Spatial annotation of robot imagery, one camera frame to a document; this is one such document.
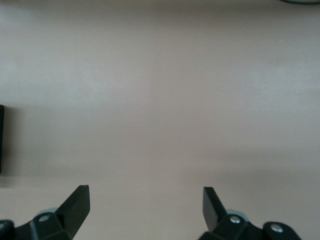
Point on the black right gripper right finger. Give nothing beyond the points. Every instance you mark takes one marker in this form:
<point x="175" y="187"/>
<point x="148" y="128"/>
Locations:
<point x="212" y="210"/>

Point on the black plastic box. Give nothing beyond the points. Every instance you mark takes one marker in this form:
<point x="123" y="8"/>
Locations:
<point x="1" y="140"/>

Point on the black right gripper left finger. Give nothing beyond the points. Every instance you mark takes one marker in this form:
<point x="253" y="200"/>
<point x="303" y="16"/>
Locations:
<point x="72" y="207"/>

